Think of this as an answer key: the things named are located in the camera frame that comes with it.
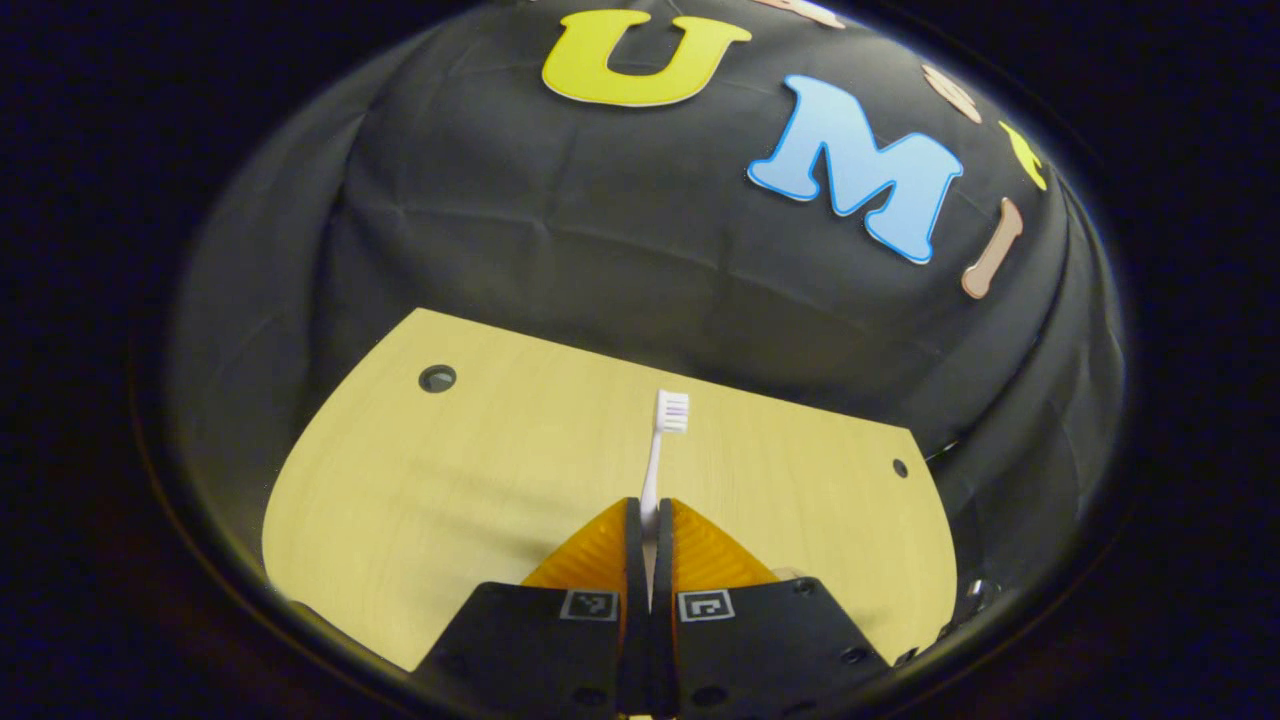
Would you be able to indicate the black backdrop cloth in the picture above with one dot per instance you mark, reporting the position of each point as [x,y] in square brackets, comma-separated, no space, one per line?
[600,230]

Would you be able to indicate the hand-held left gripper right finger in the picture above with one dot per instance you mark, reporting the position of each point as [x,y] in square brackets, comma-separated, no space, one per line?
[662,550]

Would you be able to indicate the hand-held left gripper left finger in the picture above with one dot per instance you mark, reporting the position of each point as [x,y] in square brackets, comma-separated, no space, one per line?
[634,545]

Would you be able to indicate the white toothbrush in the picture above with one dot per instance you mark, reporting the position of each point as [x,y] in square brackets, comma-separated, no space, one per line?
[655,460]

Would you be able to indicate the light wooden desktop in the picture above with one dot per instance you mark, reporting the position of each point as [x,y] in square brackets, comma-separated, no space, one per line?
[450,480]

